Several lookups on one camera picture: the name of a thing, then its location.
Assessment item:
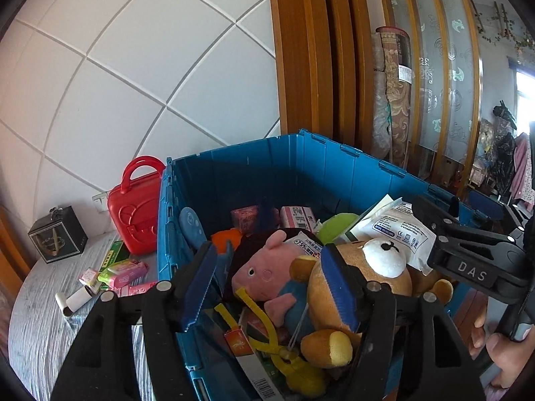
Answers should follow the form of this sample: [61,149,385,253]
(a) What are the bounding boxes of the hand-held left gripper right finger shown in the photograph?
[319,243,488,401]

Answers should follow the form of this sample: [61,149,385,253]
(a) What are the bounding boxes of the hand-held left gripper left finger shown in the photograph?
[50,239,219,401]

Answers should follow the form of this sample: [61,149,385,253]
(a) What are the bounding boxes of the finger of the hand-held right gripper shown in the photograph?
[412,195,526,255]
[426,236,534,297]

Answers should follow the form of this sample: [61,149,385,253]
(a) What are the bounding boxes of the brown bear plush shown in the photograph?
[290,237,454,369]

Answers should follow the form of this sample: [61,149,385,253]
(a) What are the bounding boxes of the clear pack blue red label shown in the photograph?
[288,234,325,260]

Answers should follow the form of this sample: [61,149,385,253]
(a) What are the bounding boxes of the pink pig plush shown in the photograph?
[231,230,322,335]

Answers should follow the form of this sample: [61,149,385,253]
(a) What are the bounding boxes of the yellow plastic tongs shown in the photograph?
[214,286,327,397]

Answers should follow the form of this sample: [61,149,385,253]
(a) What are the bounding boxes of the red white long box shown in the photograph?
[224,326,285,401]

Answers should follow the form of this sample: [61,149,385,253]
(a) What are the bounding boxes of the blue plastic crate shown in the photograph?
[156,134,494,401]

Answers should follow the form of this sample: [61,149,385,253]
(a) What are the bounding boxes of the person's right hand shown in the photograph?
[470,304,535,401]

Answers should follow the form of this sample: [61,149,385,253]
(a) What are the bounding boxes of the orange plush toy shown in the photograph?
[210,228,243,252]

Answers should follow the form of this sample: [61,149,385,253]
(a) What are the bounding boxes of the pink floral tissue pack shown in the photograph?
[121,281,160,298]

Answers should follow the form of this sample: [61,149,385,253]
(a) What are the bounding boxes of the blue plastic paddle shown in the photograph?
[180,207,206,252]

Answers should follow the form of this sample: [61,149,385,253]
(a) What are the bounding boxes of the light green plastic lid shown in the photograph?
[317,213,361,245]

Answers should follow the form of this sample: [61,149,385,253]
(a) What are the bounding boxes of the green pink wipes pack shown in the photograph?
[98,259,149,289]

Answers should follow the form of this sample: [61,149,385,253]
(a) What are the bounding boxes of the magenta box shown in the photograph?
[231,206,260,233]

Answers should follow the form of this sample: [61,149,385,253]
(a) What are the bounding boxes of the green cardboard box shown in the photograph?
[102,240,129,269]

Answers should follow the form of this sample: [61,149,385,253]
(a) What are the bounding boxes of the red bear-embossed suitcase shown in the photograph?
[107,156,167,255]

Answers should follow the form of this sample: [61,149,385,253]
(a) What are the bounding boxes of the hanging clothes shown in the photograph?
[480,100,535,215]

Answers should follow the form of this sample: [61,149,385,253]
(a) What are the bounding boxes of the small pastel box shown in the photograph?
[79,267,102,294]

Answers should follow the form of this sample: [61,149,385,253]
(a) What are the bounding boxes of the rolled grey patterned carpet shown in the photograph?
[371,29,391,163]

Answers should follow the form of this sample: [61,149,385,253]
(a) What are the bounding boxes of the rolled red patterned carpet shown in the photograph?
[382,26,413,168]

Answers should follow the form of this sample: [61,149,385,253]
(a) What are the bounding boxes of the etched glass partition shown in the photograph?
[389,0,482,164]

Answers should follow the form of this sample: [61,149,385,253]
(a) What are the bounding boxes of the black gift bag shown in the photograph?
[28,206,88,265]

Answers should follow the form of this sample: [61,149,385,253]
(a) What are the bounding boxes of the wooden wall panel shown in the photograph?
[266,0,377,163]

